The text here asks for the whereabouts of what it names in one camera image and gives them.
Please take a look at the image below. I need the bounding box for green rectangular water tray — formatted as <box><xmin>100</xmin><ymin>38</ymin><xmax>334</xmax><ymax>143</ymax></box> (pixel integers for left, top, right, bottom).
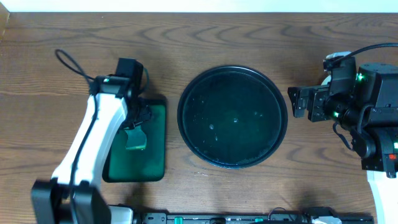
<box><xmin>102</xmin><ymin>100</ymin><xmax>167</xmax><ymax>183</ymax></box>

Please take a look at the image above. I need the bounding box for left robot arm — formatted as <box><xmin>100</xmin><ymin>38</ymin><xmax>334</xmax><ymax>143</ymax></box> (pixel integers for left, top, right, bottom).
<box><xmin>31</xmin><ymin>75</ymin><xmax>142</xmax><ymax>223</ymax></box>

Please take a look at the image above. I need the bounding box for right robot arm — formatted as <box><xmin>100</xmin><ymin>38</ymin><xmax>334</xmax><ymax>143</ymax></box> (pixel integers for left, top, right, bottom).
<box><xmin>287</xmin><ymin>63</ymin><xmax>397</xmax><ymax>223</ymax></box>

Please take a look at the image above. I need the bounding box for round black tray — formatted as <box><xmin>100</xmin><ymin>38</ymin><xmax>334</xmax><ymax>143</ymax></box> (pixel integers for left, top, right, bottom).
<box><xmin>177</xmin><ymin>65</ymin><xmax>288</xmax><ymax>169</ymax></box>

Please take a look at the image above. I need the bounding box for white plate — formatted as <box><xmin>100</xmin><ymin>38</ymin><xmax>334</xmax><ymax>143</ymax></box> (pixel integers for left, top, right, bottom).
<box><xmin>321</xmin><ymin>75</ymin><xmax>331</xmax><ymax>85</ymax></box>

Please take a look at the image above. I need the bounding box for dark green sponge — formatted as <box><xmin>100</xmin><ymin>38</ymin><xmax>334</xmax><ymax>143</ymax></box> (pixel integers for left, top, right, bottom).
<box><xmin>125</xmin><ymin>126</ymin><xmax>147</xmax><ymax>151</ymax></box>

